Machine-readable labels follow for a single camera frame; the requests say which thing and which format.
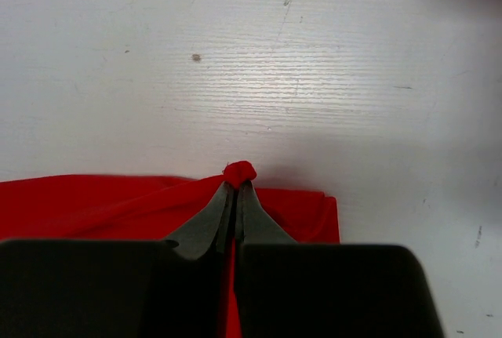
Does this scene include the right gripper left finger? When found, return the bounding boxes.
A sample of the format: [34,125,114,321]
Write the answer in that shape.
[1,184,234,337]

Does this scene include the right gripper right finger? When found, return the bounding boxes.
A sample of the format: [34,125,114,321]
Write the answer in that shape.
[235,182,443,337]

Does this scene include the red t shirt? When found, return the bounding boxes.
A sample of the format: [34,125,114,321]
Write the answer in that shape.
[1,161,340,337]

